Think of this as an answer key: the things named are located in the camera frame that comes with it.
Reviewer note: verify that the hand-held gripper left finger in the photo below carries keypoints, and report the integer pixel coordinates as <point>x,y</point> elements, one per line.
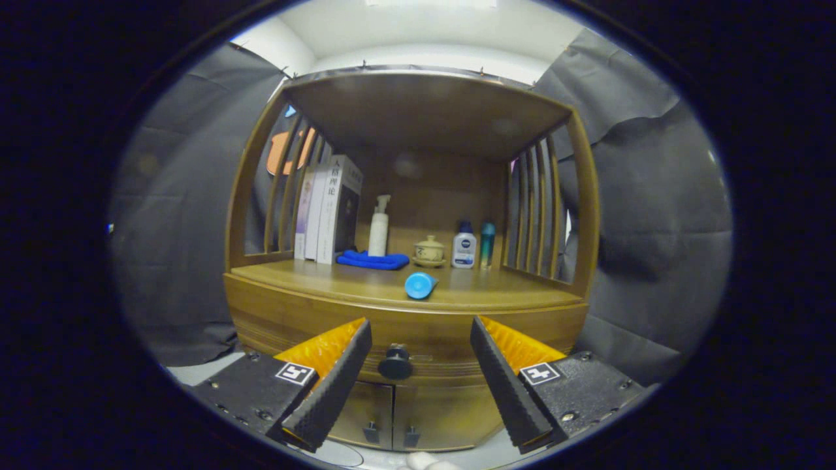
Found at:
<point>333,388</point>

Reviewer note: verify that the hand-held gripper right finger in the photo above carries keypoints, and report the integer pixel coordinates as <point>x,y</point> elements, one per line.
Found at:
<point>506,385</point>

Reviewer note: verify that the black round drawer knob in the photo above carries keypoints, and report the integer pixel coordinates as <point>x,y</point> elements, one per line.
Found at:
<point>395,367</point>

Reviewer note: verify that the wooden drawer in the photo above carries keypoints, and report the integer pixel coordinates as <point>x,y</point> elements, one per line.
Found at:
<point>424,326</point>

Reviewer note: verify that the blue cosmetic tube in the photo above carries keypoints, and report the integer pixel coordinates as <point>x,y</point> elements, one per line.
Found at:
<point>419,286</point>

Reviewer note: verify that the wooden cabinet door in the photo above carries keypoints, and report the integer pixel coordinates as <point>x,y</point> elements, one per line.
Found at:
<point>450,411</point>
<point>366,405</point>

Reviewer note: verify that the wooden countertop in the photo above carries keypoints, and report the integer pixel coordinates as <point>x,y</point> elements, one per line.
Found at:
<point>483,290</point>

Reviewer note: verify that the wooden cabinet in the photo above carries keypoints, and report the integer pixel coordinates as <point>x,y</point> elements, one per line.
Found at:
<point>424,111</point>

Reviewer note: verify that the blue folded cloth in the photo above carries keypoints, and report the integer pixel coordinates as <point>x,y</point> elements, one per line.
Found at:
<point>372,261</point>

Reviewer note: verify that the white lotion bottle blue cap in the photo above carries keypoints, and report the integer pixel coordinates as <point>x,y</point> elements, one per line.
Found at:
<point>464,251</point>

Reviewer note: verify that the teal slim bottle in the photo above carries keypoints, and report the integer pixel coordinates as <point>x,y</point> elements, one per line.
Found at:
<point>487,245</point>

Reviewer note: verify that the beige lidded teacup with saucer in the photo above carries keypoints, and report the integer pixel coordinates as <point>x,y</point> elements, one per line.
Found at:
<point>430,253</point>

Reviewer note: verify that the white pump bottle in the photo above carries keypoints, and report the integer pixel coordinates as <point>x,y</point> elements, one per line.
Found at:
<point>378,235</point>

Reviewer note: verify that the pale purple book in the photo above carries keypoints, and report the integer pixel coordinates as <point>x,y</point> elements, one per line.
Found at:
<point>300,222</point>

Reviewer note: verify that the thin white book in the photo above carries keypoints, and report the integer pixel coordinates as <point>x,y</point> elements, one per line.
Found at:
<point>315,219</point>

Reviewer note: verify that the thick white and black book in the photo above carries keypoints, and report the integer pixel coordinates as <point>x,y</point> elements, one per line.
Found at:
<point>339,209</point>

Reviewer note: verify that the black backdrop cloth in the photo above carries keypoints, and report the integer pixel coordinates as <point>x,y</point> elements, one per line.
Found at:
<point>653,228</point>

